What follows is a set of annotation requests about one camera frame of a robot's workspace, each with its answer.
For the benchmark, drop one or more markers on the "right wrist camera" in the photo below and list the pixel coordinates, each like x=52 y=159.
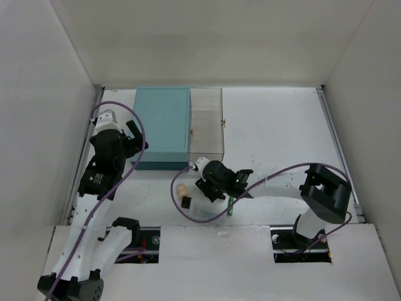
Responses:
x=200 y=164

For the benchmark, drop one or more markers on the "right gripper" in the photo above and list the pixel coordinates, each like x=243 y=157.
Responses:
x=203 y=185

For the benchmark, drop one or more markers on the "beige makeup sponge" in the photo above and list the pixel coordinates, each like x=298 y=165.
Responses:
x=182 y=191

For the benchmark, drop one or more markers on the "small black jar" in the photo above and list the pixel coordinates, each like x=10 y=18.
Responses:
x=185 y=202

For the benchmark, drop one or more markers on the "teal drawer box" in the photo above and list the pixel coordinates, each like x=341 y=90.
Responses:
x=166 y=116

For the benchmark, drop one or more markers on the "green tube lower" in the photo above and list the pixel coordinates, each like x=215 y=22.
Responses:
x=230 y=206

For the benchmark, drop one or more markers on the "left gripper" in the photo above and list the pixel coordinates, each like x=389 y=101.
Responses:
x=126 y=142

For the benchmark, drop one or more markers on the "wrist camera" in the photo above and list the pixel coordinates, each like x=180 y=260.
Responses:
x=106 y=120
x=200 y=164

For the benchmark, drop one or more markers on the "clear plastic tube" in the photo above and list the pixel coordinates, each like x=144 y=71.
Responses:
x=207 y=215

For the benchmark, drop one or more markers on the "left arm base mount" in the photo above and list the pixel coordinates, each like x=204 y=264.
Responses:
x=145 y=251

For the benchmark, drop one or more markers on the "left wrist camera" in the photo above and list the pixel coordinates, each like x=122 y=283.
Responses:
x=106 y=120

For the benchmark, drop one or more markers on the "clear acrylic drawer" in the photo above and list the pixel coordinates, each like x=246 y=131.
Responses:
x=207 y=124

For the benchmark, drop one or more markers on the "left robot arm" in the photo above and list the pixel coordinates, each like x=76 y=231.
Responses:
x=79 y=271

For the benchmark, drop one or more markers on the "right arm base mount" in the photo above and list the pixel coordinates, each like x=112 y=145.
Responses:
x=290 y=247

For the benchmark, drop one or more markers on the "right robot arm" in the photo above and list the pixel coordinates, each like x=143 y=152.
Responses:
x=325 y=193

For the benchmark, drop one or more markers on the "aluminium rail right edge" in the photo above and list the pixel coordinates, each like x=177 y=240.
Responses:
x=358 y=217

